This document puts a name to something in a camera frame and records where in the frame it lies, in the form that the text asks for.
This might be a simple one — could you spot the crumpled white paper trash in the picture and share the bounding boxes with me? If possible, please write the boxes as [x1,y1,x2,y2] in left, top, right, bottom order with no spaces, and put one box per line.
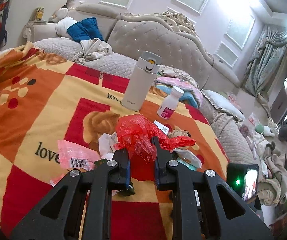
[98,132,119,160]

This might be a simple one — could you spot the green white plush toy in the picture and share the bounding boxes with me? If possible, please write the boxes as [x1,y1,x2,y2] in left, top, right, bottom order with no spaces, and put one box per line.
[255,124,275,137]

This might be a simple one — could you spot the pink snack wrapper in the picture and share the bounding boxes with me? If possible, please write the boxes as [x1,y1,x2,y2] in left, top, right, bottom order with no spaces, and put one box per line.
[57,140,101,171]

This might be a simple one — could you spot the white cabinet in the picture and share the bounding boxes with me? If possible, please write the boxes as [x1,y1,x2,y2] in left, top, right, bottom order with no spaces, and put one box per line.
[0,0,67,50]

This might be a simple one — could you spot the red plastic bag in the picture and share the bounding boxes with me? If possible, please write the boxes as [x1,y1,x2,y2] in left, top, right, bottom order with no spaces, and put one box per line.
[115,114,195,163]

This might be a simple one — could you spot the white pink-label pill bottle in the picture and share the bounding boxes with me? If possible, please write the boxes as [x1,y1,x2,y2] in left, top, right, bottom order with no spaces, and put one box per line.
[157,86,184,120]

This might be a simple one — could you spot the white ruffled pillow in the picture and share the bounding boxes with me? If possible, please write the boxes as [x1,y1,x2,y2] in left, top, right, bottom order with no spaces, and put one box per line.
[201,89,245,121]

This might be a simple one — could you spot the orange red love blanket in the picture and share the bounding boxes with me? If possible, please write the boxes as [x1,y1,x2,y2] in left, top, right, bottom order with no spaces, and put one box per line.
[0,43,229,239]

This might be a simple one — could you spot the beige thermos bottle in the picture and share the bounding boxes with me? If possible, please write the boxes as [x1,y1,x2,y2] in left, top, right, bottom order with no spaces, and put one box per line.
[121,51,162,112]

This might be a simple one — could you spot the beige tufted sofa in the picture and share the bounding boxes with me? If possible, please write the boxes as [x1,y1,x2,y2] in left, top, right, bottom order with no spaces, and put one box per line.
[22,3,287,207]

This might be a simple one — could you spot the white blue cigarette box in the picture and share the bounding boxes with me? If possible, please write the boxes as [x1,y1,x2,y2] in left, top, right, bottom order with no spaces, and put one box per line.
[153,120,169,135]

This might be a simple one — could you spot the cream cloth on sofa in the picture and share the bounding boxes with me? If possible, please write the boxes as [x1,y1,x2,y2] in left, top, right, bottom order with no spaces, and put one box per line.
[72,38,113,64]

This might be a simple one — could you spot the folded pink blue blankets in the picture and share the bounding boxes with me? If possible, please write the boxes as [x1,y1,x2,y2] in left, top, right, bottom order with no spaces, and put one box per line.
[154,65,203,108]

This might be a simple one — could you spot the blue quilted jacket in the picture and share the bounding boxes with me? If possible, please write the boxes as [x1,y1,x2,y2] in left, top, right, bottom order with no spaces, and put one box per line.
[67,17,103,42]

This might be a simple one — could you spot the teal patterned curtain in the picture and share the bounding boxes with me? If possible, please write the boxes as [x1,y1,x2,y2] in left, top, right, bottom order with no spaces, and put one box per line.
[242,24,287,117]

